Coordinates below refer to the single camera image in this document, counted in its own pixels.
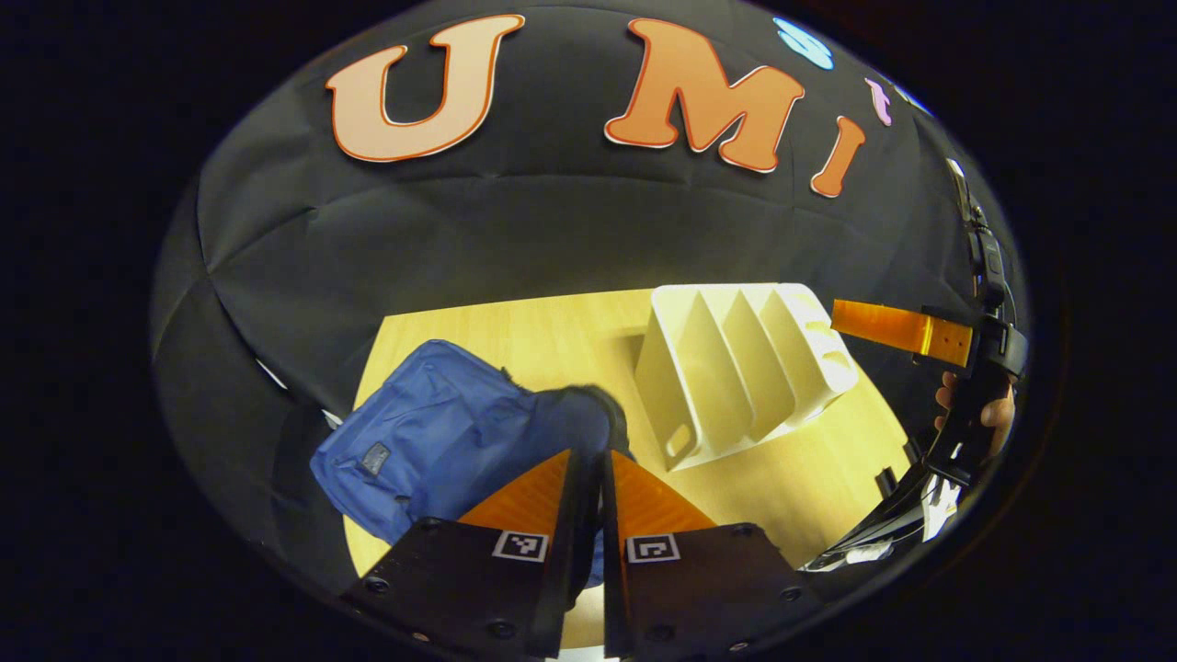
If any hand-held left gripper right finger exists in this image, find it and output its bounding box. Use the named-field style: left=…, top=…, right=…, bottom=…
left=601, top=449, right=825, bottom=659

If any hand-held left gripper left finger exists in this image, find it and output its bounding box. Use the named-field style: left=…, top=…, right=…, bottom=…
left=340, top=448, right=590, bottom=659

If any blue schoolbag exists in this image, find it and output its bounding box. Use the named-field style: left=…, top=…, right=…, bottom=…
left=310, top=338, right=632, bottom=589

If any white bookshelf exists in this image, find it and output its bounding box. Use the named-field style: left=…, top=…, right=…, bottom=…
left=633, top=282, right=860, bottom=474

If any black backdrop cloth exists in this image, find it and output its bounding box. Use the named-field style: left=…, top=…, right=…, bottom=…
left=152, top=0, right=1027, bottom=589

